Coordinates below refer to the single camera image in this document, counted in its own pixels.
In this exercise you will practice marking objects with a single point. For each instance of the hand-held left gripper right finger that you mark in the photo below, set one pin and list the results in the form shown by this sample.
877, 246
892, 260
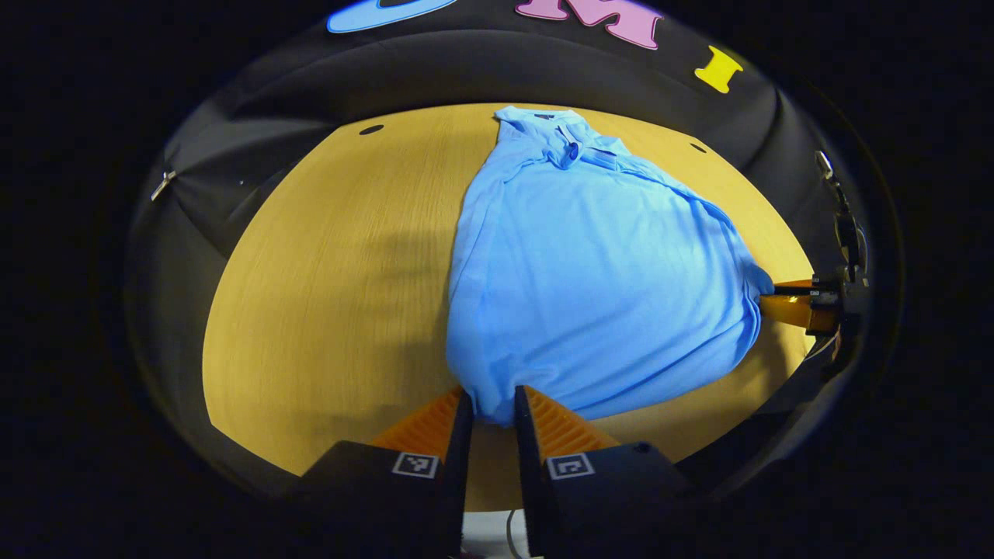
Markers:
528, 466

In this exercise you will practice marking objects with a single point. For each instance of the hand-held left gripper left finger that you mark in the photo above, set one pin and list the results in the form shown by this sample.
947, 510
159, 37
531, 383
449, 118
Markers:
458, 466

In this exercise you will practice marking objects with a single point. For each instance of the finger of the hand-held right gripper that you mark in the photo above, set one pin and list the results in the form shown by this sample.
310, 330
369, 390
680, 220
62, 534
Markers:
800, 289
796, 312

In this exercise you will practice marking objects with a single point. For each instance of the light blue T-shirt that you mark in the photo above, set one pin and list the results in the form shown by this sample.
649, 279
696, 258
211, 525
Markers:
590, 272

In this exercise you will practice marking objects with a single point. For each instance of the black backdrop cloth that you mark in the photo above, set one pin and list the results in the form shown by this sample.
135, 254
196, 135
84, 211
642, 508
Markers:
466, 70

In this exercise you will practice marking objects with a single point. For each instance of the small white clip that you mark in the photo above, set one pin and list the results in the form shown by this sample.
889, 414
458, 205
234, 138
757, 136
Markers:
163, 185

